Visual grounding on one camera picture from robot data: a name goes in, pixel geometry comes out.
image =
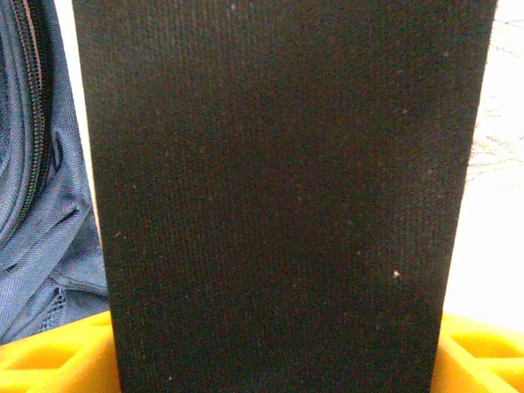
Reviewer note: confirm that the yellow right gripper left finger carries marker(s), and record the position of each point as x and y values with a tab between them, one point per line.
53	360

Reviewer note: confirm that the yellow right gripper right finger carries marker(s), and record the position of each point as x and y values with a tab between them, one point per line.
479	360

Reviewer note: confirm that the navy blue backpack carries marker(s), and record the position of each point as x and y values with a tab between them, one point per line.
37	184

